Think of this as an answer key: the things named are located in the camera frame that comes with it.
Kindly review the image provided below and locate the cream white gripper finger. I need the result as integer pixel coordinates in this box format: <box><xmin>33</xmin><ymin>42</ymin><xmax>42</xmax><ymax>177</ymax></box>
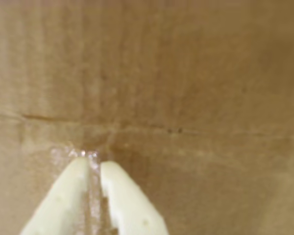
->
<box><xmin>100</xmin><ymin>160</ymin><xmax>169</xmax><ymax>235</ymax></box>
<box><xmin>19</xmin><ymin>157</ymin><xmax>90</xmax><ymax>235</ymax></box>

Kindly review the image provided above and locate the clear packing tape strip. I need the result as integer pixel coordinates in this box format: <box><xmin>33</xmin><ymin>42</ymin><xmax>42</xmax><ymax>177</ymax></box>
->
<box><xmin>50</xmin><ymin>145</ymin><xmax>111</xmax><ymax>235</ymax></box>

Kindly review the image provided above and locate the brown cardboard sheet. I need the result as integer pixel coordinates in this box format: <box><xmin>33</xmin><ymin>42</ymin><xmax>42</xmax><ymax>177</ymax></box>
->
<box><xmin>0</xmin><ymin>0</ymin><xmax>294</xmax><ymax>235</ymax></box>

